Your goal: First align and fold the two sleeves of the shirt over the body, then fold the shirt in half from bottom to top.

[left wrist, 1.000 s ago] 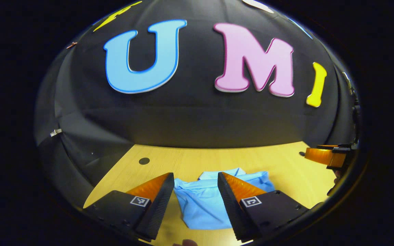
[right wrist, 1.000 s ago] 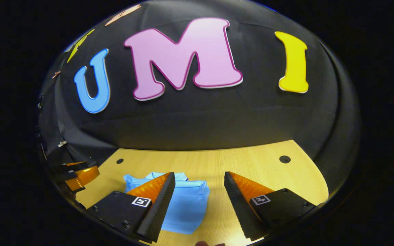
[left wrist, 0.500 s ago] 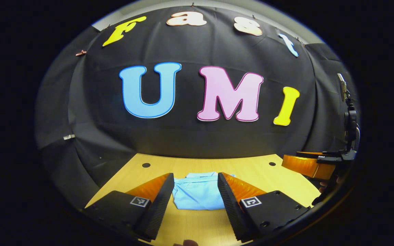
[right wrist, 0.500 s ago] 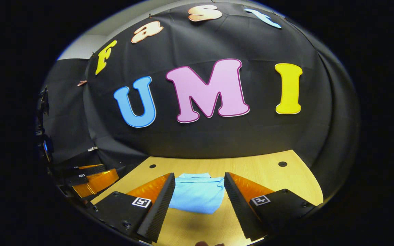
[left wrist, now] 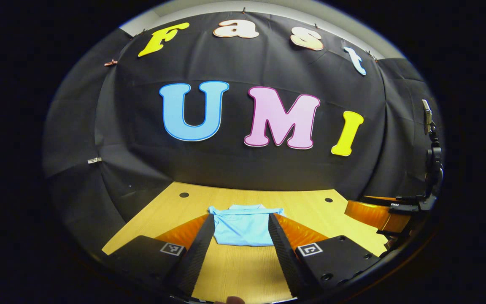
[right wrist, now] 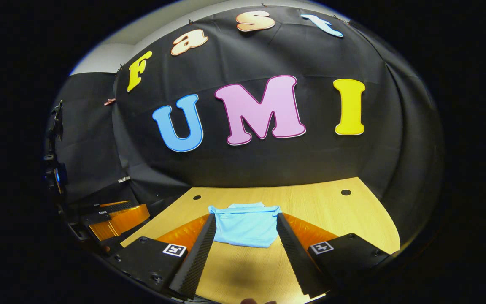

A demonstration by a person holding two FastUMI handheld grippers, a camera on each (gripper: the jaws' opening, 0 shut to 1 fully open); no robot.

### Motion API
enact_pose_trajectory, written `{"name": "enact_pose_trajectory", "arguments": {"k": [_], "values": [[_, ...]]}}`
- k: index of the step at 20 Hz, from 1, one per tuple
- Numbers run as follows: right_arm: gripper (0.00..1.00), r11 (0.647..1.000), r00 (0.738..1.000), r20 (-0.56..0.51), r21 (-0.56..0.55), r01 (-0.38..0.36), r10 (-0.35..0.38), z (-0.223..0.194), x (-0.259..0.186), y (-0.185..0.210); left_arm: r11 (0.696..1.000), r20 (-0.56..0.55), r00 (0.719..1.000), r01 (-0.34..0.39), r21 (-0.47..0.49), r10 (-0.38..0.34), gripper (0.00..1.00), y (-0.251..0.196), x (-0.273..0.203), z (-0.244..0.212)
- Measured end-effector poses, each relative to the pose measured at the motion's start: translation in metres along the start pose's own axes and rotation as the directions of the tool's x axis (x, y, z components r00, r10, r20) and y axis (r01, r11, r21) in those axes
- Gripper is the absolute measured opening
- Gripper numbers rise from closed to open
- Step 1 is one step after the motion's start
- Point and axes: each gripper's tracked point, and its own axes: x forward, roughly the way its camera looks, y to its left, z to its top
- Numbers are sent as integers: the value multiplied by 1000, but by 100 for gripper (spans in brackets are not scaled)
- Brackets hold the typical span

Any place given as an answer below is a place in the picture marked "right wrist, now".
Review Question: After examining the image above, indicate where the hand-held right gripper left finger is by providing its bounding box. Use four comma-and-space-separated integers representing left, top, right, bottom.
107, 212, 218, 299

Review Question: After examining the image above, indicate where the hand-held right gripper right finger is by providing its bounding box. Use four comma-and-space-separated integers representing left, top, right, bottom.
275, 212, 392, 299

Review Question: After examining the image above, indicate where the light blue T-shirt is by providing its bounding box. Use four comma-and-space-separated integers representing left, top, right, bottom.
208, 201, 281, 249

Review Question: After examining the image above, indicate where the black backdrop cloth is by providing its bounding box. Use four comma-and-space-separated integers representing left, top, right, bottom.
51, 4, 445, 245

